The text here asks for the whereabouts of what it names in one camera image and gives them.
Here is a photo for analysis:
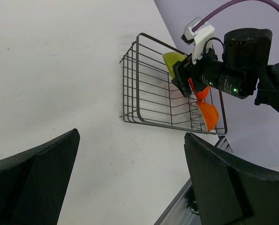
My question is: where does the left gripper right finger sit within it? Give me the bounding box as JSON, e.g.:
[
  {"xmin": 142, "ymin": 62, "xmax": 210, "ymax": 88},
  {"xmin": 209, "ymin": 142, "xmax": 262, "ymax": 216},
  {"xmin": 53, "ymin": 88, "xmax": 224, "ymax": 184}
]
[{"xmin": 184, "ymin": 133, "xmax": 279, "ymax": 225}]

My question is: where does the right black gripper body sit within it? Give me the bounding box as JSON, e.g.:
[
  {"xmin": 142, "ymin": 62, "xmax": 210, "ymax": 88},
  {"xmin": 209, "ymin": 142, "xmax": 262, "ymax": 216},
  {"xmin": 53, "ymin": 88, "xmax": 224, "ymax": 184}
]
[{"xmin": 172, "ymin": 50, "xmax": 220, "ymax": 98}]

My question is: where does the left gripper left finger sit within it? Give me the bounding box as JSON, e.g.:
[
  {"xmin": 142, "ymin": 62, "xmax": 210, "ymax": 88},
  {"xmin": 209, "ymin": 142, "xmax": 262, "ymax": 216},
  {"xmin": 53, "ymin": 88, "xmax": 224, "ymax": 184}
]
[{"xmin": 0, "ymin": 128, "xmax": 80, "ymax": 225}]

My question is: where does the lime green bowl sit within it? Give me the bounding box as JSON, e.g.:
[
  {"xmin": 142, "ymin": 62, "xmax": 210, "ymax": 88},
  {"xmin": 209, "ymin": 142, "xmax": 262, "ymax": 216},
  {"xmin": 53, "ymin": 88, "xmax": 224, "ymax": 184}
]
[{"xmin": 162, "ymin": 52, "xmax": 187, "ymax": 79}]

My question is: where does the white bowl orange outside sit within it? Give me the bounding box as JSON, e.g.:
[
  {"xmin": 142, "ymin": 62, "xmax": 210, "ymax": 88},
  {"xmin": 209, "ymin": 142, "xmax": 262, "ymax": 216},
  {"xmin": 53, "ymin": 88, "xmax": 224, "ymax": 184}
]
[{"xmin": 195, "ymin": 101, "xmax": 219, "ymax": 132}]

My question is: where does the red-orange plastic bowl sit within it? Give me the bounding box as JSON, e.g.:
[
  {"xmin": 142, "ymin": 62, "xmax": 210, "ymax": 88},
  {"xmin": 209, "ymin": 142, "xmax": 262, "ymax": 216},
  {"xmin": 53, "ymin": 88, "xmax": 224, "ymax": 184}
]
[{"xmin": 188, "ymin": 78, "xmax": 211, "ymax": 101}]

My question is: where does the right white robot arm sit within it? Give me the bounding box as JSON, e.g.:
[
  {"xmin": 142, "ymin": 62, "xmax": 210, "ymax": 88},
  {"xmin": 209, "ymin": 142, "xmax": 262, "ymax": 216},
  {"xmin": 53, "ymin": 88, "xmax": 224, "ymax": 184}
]
[{"xmin": 171, "ymin": 28, "xmax": 279, "ymax": 112}]

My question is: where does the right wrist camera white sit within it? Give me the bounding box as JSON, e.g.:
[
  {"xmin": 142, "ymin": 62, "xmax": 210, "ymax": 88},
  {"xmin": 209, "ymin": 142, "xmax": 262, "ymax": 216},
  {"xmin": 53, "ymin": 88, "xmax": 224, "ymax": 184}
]
[{"xmin": 181, "ymin": 17, "xmax": 215, "ymax": 64}]

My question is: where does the aluminium frame rail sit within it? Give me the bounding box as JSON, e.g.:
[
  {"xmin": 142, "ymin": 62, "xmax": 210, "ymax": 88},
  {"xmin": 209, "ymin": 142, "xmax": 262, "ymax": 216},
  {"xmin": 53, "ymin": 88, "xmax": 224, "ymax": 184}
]
[{"xmin": 153, "ymin": 135, "xmax": 234, "ymax": 225}]

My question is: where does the dark wire dish rack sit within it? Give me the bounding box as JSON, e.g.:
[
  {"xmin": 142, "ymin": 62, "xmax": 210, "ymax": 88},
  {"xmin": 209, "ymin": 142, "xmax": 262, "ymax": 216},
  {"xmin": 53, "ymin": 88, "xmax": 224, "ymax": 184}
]
[{"xmin": 120, "ymin": 33, "xmax": 227, "ymax": 135}]

